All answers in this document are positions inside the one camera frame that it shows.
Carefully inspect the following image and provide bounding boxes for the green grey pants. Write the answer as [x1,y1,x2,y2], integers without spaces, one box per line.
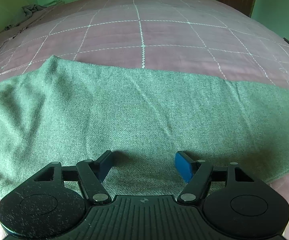
[0,56,289,198]

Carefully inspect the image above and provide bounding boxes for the pink checked bed sheet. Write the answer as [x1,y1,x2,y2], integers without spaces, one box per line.
[0,0,289,239]

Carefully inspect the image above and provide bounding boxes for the grey crumpled cloth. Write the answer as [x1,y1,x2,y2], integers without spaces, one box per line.
[21,4,46,20]

